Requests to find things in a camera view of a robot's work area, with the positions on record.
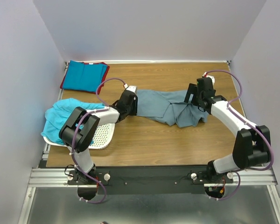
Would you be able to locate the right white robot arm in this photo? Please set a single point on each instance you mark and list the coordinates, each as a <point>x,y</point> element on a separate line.
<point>252,142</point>

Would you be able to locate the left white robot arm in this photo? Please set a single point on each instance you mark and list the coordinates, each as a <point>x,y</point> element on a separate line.
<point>78,131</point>

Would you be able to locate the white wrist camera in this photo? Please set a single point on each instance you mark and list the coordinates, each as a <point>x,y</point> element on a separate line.
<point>206,75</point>
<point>131,88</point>

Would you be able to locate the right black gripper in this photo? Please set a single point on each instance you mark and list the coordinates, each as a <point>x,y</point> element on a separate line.
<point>192,89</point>

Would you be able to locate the crumpled teal t shirt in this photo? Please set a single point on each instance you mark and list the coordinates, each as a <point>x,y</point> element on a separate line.
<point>57,115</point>

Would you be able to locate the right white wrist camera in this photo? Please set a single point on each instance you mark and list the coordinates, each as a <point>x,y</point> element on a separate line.
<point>206,75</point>

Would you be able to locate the folded teal t shirt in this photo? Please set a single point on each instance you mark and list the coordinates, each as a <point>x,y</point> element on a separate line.
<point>84,75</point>

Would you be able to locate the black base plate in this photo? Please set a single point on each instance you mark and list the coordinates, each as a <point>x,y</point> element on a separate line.
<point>135,180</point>

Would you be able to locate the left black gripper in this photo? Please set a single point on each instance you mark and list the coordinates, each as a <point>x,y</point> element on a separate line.
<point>134,111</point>

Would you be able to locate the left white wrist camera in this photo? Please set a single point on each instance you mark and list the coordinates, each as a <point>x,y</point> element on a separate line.
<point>131,88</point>

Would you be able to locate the grey-blue t shirt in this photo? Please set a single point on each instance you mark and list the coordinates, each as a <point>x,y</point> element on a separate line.
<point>168,107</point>

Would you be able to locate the white perforated basket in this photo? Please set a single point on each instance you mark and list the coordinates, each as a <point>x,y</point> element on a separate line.
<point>102,137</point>

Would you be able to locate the aluminium frame rail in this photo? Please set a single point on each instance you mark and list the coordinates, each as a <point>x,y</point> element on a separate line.
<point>252,198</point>

